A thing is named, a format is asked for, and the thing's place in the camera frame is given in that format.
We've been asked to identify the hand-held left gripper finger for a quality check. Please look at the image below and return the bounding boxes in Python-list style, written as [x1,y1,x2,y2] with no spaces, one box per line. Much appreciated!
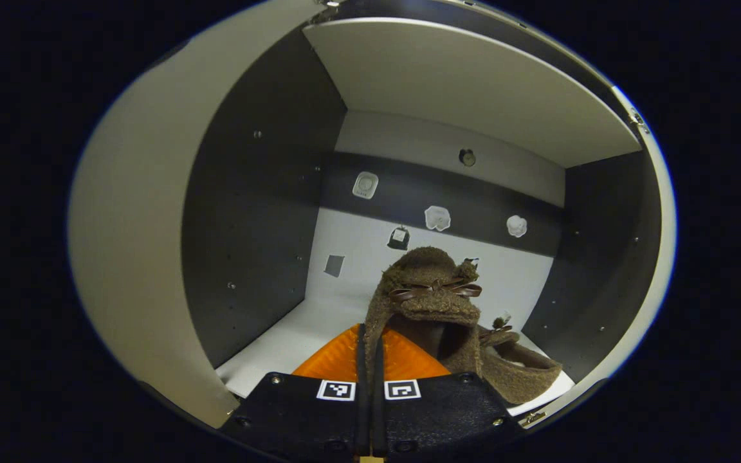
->
[370,328,526,463]
[219,323,371,463]

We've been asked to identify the brown fuzzy shoe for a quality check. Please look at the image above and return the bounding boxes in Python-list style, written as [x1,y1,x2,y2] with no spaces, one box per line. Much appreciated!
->
[364,246,484,393]
[477,315,563,406]

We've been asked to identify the white shoe cabinet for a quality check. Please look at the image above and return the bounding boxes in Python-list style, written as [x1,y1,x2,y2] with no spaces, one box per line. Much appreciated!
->
[68,0,678,430]

